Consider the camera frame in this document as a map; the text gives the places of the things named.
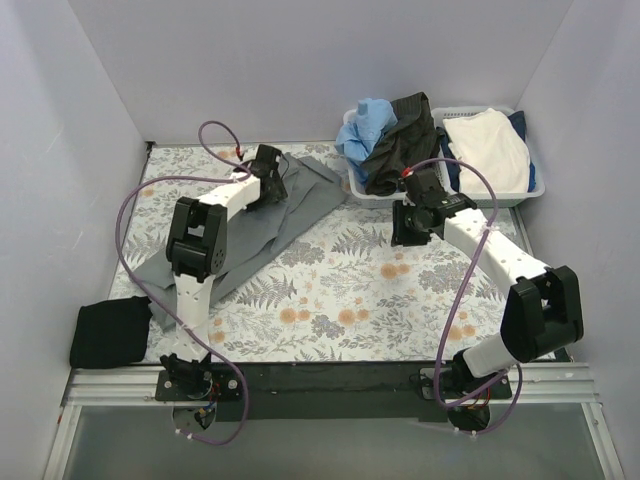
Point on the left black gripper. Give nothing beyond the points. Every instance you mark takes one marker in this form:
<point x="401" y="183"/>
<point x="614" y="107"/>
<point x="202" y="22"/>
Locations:
<point x="273" y="187"/>

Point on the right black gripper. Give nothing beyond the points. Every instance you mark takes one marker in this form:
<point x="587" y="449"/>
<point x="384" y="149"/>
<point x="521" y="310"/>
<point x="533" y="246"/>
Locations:
<point x="401" y="228"/>

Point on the grey long sleeve shirt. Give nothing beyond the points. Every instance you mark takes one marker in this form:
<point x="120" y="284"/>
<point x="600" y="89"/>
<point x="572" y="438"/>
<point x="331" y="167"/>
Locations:
<point x="254" y="237"/>

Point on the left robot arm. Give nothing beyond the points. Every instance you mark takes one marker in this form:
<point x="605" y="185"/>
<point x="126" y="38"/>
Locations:
<point x="197" y="249"/>

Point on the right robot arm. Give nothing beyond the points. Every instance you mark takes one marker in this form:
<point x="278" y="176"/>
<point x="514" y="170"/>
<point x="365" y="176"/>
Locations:
<point x="543" y="310"/>

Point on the left white plastic basket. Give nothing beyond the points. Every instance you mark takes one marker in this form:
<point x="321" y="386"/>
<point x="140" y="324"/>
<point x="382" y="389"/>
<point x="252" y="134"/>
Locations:
<point x="379" y="202"/>

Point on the dark striped shirt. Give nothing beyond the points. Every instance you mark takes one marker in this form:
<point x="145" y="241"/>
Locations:
<point x="412" y="139"/>

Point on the light blue shirt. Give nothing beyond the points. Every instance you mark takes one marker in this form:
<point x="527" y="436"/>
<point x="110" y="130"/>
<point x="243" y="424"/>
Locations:
<point x="365" y="126"/>

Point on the floral table cloth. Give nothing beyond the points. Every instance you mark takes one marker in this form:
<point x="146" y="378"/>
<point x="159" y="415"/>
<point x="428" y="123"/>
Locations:
<point x="339" y="291"/>

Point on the cream white folded shirt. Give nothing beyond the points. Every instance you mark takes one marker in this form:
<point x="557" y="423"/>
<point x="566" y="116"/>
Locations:
<point x="492" y="155"/>

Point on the navy blue folded garment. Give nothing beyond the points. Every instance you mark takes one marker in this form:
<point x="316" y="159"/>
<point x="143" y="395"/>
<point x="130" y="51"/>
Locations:
<point x="522" y="130"/>

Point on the black folded shirt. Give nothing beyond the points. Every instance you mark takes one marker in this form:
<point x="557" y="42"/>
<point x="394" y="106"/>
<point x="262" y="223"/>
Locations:
<point x="111" y="334"/>

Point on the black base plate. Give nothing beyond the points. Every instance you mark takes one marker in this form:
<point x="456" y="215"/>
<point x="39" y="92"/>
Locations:
<point x="339" y="390"/>

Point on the aluminium frame rail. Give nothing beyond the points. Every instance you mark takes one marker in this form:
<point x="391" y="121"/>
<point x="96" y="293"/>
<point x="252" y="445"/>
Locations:
<point x="543" y="383"/>

